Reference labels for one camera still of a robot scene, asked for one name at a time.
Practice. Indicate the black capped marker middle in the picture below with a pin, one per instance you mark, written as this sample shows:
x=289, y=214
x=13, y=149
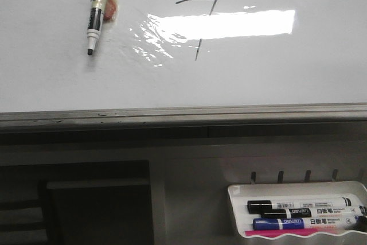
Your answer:
x=314, y=212

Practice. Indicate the black whiteboard marker with tape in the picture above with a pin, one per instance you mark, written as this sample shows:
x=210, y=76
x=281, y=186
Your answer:
x=101, y=10

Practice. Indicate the blue capped whiteboard marker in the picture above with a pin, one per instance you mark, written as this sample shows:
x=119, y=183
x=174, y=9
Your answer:
x=344, y=222

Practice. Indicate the metal hook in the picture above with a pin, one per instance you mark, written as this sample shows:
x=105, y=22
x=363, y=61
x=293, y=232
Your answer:
x=334, y=175
x=280, y=177
x=307, y=176
x=253, y=178

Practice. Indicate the black capped marker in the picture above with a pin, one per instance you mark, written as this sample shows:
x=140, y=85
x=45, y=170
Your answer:
x=258, y=206
x=314, y=212

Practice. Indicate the white plastic marker tray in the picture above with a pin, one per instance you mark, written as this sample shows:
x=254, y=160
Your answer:
x=240, y=194

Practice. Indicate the pink strip in tray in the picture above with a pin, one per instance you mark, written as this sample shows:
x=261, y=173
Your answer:
x=295, y=231

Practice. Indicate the black capped marker top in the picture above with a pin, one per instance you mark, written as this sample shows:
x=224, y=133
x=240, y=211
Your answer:
x=258, y=206

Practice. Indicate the white whiteboard with metal frame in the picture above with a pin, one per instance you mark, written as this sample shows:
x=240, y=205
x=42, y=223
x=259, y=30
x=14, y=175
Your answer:
x=182, y=62

